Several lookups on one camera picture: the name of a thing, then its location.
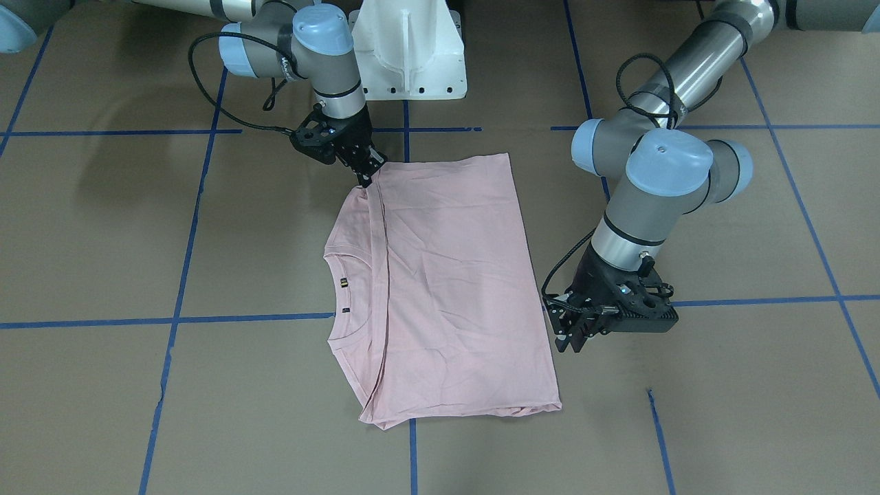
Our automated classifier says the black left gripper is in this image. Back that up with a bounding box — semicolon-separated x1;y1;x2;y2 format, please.
550;244;641;352

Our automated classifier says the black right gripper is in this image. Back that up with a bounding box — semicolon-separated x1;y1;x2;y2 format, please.
332;113;387;188

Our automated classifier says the pink Snoopy t-shirt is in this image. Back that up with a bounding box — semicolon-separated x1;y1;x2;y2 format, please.
324;153;562;430

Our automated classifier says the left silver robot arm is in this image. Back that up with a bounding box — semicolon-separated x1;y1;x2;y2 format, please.
541;1;878;352

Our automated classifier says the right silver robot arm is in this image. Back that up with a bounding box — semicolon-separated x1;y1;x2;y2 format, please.
152;1;386;188

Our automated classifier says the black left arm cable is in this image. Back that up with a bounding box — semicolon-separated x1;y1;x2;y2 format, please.
540;52;723;324

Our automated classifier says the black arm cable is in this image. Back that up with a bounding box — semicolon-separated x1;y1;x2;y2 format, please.
187;32;303;135
540;52;723;324

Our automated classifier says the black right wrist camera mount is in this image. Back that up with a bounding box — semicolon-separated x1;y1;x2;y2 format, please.
289;109;337;165

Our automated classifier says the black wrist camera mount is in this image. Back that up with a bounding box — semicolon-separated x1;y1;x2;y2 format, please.
289;109;337;165
604;280;679;334

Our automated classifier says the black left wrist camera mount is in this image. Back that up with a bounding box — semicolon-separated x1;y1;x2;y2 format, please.
604;280;679;334

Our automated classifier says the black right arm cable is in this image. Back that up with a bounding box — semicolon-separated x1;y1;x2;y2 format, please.
187;32;303;135

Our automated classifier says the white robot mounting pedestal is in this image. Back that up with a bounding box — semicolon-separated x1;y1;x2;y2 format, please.
349;1;468;101

